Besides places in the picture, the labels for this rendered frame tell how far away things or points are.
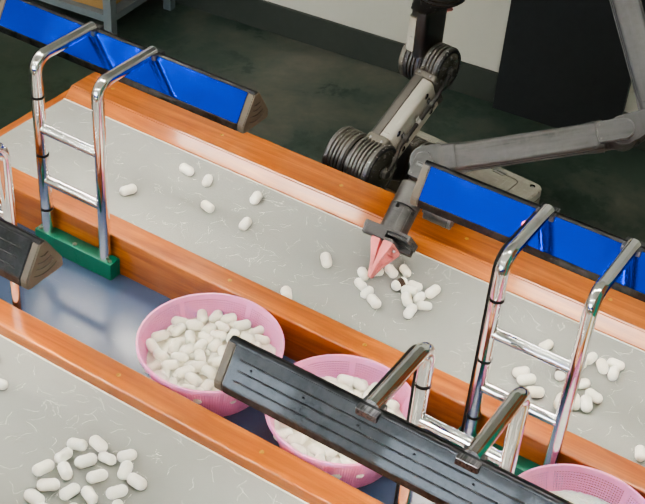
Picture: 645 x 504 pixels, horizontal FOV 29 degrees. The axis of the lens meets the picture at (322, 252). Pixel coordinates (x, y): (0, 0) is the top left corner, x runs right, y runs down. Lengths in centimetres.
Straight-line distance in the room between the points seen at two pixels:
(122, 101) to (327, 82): 173
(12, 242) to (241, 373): 44
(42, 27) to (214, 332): 71
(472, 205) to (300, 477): 53
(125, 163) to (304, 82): 186
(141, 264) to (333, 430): 90
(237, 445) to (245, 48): 282
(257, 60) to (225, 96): 234
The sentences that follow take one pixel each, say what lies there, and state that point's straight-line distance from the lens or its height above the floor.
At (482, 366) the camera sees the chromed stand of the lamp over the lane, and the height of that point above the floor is 89.
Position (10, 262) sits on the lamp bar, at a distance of 197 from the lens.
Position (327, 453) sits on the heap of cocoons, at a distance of 212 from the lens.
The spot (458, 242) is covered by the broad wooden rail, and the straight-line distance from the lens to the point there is 255.
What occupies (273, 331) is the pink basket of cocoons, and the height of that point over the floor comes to 75.
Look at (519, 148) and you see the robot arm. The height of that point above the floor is 99.
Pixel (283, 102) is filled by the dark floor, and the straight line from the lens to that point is 441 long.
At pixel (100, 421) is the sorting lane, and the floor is 74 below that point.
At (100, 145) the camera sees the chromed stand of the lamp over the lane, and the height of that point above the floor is 99.
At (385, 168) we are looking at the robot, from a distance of 278.
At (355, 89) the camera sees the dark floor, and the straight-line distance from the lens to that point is 452.
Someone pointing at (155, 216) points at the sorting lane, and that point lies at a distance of 260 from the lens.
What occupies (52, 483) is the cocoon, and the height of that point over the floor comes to 76.
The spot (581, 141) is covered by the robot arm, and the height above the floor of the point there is 102.
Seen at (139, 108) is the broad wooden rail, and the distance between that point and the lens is 290.
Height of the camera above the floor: 229
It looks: 38 degrees down
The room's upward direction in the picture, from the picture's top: 5 degrees clockwise
